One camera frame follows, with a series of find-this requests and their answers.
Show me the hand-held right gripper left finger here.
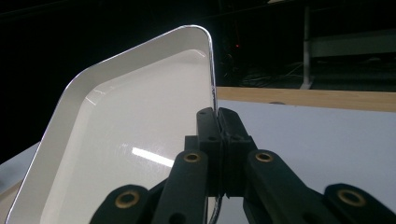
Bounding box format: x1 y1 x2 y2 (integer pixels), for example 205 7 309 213
185 106 223 198

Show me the light blue table mat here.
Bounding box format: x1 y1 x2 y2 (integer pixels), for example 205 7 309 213
0 99 396 224

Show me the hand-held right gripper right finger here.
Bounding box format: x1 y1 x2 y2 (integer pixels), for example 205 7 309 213
218 106 258 199

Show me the tangle of black floor cables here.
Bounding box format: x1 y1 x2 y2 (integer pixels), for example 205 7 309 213
218 52 307 89

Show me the wooden table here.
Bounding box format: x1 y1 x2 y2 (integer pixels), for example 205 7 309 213
217 86 396 114

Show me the small white square plate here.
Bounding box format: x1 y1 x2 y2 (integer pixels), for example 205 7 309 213
4 24 219 224

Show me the white metal stand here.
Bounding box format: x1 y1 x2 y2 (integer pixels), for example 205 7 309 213
300 6 396 91

